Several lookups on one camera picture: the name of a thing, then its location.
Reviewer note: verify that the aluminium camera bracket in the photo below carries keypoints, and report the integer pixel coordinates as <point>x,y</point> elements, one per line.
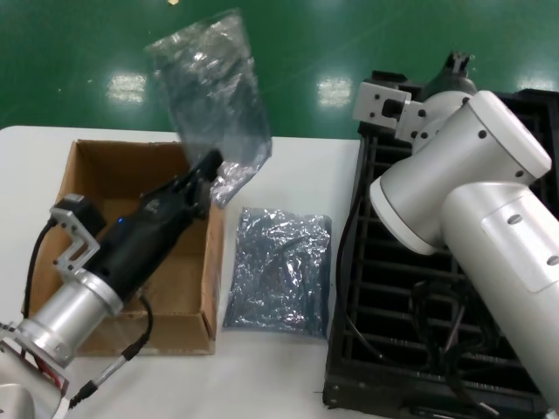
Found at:
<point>371,98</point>
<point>78,257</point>

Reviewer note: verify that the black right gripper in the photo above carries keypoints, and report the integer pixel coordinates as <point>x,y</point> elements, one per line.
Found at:
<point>456,85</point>

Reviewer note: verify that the black slotted plastic container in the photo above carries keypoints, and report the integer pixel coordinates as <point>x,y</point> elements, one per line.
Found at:
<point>375,270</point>

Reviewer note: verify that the aluminium right camera bracket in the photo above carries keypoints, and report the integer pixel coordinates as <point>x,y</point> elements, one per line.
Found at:
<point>371,98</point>

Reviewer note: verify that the aluminium left camera bracket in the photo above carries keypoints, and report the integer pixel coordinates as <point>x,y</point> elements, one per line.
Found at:
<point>78,257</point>

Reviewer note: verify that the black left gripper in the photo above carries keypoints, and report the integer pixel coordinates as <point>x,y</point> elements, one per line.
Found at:
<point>140,244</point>

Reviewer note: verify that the brown cardboard box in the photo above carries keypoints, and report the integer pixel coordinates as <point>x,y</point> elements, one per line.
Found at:
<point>109,174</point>

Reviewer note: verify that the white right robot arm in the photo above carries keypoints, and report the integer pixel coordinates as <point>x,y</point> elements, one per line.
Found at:
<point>480,196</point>

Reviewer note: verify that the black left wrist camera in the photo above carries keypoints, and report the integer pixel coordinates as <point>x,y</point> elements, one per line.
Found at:
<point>85,214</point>

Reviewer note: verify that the crinkled antistatic bag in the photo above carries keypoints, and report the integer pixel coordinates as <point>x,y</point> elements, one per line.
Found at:
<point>279,270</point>
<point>209,87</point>

